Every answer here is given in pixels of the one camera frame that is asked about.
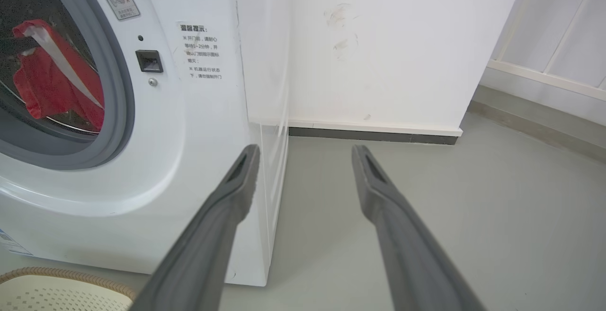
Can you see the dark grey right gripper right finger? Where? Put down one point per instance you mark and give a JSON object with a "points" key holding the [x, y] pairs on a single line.
{"points": [[402, 235]]}

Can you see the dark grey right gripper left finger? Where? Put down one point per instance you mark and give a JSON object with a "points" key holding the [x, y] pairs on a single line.
{"points": [[208, 235]]}

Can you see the white front-loading washing machine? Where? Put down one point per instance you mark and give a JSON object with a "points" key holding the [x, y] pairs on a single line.
{"points": [[189, 126]]}

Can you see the cream woven laundry basket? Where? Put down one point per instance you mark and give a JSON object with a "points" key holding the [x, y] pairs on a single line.
{"points": [[57, 292]]}

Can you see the grey rubber door gasket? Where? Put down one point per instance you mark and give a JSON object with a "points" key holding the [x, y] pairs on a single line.
{"points": [[106, 93]]}

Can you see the black door latch socket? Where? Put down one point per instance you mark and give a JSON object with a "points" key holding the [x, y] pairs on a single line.
{"points": [[149, 61]]}

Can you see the red garment with white stripe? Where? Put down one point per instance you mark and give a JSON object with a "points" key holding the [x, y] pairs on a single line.
{"points": [[52, 79]]}

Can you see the white panelled door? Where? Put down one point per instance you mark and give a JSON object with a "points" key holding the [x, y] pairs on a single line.
{"points": [[554, 41]]}

